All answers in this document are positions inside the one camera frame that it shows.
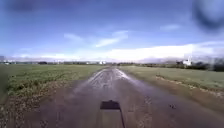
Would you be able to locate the wet grey dirt road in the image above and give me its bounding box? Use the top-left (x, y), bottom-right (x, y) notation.
top-left (19, 66), bottom-right (224, 128)

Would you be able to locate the green grass field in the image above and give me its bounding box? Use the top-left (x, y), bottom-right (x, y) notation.
top-left (118, 64), bottom-right (224, 114)
top-left (0, 63), bottom-right (108, 128)

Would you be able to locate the row of dark bushes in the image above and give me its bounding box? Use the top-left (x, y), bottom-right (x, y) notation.
top-left (138, 57), bottom-right (224, 73)

